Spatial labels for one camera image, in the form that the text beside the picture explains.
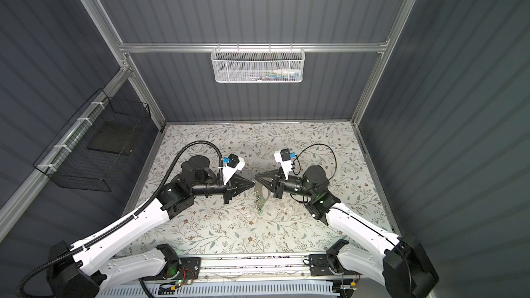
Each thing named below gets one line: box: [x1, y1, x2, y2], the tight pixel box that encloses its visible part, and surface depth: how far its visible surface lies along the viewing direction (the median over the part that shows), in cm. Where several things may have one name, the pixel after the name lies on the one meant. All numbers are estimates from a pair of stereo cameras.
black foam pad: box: [86, 120, 145, 156], surface depth 78 cm
